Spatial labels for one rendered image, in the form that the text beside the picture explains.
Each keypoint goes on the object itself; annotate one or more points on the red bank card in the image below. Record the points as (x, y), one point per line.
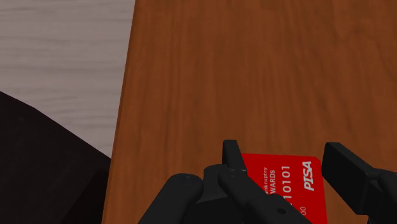
(279, 163)

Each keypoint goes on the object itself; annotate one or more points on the brown wooden table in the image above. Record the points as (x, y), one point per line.
(248, 77)

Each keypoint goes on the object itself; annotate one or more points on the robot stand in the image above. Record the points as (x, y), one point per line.
(40, 170)

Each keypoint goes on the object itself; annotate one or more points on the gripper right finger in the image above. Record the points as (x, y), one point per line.
(347, 172)

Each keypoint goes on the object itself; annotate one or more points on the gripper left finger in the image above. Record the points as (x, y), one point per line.
(235, 189)

